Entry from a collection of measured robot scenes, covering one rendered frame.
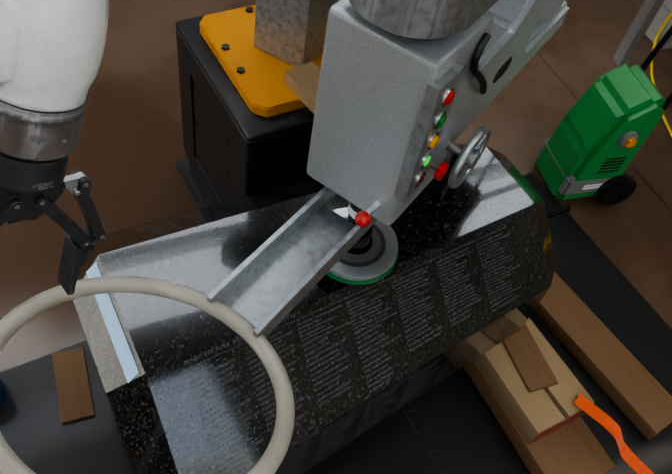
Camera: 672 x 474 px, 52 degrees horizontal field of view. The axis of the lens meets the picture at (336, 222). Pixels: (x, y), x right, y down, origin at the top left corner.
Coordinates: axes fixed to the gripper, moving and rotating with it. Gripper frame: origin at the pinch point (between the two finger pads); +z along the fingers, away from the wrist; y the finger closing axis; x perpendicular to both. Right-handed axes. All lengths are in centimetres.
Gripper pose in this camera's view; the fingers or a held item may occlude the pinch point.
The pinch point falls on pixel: (8, 293)
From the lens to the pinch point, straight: 85.9
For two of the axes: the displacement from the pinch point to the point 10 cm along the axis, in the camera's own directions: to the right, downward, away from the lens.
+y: 6.8, -1.6, 7.1
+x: -6.4, -5.9, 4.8
